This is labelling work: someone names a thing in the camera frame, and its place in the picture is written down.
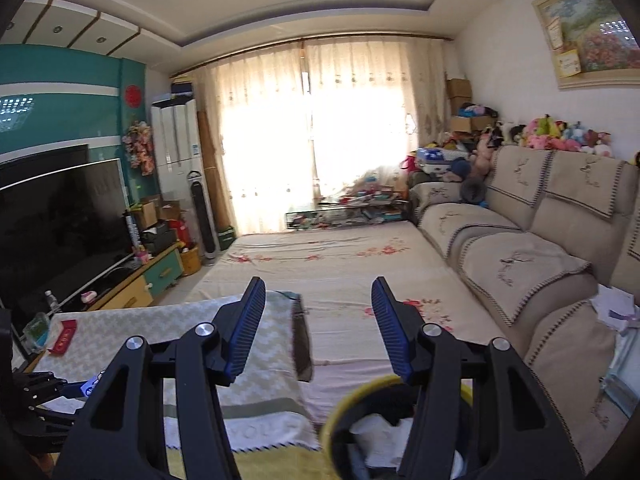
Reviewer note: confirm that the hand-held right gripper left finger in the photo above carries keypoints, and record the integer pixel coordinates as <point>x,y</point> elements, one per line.
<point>245,330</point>

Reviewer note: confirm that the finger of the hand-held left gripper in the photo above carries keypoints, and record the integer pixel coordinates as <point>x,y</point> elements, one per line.
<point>75,388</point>

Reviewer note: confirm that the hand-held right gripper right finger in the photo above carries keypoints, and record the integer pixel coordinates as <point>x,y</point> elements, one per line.
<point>395,330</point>

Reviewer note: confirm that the black yellow-rimmed trash bin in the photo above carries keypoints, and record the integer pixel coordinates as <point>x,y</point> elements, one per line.
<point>340,405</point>

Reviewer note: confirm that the red tray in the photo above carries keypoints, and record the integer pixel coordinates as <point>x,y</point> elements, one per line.
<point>63,337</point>

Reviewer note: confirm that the clear container with greens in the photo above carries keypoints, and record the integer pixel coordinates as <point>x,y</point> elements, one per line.
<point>36,330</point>

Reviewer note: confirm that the grey chevron cloth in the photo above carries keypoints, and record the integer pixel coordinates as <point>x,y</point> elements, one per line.
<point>280,400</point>

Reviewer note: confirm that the floral cream bedspread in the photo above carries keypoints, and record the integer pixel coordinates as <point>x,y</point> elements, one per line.
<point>340,270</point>

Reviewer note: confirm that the yellow bucket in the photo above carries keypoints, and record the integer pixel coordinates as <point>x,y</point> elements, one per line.
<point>190,261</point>

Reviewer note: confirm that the clear water bottle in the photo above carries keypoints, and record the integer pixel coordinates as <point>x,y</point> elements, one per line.
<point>50,300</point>

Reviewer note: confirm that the pink and white brush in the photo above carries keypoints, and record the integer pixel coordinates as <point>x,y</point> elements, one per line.
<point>89,296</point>

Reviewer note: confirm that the white crumpled plastic bag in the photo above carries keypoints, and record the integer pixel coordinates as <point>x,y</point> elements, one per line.
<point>375,435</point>

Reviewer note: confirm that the red canister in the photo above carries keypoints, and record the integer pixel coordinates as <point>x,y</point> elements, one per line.
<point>182,235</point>

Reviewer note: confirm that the black and white tower fan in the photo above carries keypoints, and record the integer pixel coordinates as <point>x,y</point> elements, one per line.
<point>200,220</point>

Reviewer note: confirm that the black flat box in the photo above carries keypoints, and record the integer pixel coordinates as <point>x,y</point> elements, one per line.
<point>159,241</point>

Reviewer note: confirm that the small pink toy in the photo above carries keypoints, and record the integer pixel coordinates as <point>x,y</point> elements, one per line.
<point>142,256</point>

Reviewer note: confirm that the cluttered glass coffee table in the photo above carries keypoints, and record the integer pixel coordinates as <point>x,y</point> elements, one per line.
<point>345,212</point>

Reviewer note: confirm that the open cardboard box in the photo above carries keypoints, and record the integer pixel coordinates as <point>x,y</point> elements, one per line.
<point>170,210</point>

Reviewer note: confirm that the beige sofa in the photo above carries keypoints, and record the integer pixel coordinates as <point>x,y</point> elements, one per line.
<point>525,260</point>

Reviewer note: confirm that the tall black printed box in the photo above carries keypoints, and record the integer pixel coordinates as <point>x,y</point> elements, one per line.
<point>132,232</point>

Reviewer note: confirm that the large curved black television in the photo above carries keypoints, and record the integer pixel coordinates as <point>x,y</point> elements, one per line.
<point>55,240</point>

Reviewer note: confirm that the closed cardboard box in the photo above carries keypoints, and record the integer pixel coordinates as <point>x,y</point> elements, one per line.
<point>145,215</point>

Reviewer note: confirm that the rolled bamboo mat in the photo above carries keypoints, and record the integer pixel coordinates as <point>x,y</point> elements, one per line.
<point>209,170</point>

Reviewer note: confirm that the white standing air conditioner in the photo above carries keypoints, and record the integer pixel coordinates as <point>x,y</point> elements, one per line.
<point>177,150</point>

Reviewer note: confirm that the sheer cream curtain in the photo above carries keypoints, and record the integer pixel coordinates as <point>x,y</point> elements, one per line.
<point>370,115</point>
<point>255,135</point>

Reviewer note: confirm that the hanging artificial flower decoration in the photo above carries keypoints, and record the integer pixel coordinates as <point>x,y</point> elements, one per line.
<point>138,150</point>

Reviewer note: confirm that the wide cardboard box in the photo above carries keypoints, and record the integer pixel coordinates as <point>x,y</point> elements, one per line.
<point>470,124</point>

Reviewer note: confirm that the white papers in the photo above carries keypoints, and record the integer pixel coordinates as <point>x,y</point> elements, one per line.
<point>615,307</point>

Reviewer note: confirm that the small black television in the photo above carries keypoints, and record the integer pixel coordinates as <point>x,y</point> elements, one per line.
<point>45,157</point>

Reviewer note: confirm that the pale blue plastic bag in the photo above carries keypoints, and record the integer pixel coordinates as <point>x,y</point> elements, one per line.
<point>622,380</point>

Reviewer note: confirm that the pile of plush toys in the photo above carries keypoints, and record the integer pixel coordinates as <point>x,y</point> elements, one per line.
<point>545,132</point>

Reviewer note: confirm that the dark box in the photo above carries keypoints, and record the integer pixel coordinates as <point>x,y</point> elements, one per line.
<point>182,90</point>

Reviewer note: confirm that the brown curtain rod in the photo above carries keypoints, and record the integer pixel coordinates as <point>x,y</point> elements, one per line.
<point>310,39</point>

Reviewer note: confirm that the framed landscape painting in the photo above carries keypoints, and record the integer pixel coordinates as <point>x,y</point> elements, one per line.
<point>590,30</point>

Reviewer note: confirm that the red round wall decal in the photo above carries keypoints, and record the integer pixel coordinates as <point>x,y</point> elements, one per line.
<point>132,94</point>

